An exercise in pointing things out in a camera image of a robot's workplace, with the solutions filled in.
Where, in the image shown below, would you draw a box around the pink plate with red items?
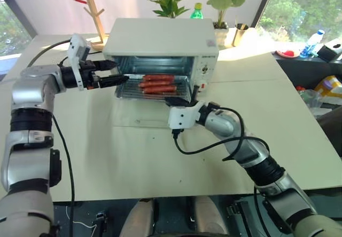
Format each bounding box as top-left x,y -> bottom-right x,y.
276,48 -> 301,59

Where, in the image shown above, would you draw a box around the black tissue box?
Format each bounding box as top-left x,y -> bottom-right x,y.
317,39 -> 342,63

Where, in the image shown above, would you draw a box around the thin white wire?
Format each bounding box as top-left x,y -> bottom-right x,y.
65,206 -> 98,229

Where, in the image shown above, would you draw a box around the gold pen cup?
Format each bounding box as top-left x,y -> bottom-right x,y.
231,22 -> 250,47

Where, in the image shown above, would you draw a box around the wire grill rack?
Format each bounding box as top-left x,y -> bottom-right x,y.
119,74 -> 193,99

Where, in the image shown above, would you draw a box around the silver metal baking tray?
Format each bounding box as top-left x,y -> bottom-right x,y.
114,73 -> 197,102

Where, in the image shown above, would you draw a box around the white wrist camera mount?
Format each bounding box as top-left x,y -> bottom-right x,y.
167,101 -> 207,130
67,34 -> 91,92

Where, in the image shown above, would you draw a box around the grey cable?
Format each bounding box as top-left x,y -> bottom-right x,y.
26,39 -> 73,68

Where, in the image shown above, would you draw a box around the white plant pot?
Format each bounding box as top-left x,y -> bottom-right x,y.
212,26 -> 230,49

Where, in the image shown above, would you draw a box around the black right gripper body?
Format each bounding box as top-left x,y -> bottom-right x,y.
173,100 -> 201,109

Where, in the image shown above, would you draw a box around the yellow purple toy box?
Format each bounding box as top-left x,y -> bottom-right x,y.
313,74 -> 342,99

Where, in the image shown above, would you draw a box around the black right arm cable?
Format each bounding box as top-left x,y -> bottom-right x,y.
172,102 -> 271,163

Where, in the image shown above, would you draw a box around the beige table cover sheet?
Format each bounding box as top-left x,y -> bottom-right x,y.
0,50 -> 342,203

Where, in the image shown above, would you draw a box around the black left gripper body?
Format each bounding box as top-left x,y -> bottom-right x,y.
80,60 -> 104,90

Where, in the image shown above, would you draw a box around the white toaster oven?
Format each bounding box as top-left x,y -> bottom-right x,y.
103,17 -> 220,96

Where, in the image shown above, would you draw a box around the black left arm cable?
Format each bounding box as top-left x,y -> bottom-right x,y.
52,114 -> 76,237

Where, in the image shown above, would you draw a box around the grey rounded leg cover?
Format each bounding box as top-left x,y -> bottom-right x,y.
191,195 -> 228,237
125,197 -> 157,237

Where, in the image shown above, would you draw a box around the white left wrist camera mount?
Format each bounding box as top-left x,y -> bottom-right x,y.
67,34 -> 91,92

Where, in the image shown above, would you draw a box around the wooden tree-shaped stand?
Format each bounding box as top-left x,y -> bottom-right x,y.
79,0 -> 111,52

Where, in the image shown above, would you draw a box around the glass toaster oven door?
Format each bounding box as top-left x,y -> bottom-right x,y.
113,97 -> 177,129

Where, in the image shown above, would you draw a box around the clear plastic bags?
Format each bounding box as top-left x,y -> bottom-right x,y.
296,85 -> 335,118

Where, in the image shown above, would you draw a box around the clear bottle blue cap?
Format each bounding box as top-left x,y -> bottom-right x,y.
299,29 -> 325,59

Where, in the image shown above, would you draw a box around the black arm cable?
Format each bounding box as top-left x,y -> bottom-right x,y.
172,102 -> 271,163
52,114 -> 76,237

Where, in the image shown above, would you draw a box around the green bottle yellow cap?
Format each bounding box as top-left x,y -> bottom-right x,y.
190,2 -> 205,20

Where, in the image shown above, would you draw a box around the black side table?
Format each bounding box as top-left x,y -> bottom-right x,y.
272,50 -> 342,158

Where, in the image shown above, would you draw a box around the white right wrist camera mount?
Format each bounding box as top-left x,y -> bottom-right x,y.
167,101 -> 207,130

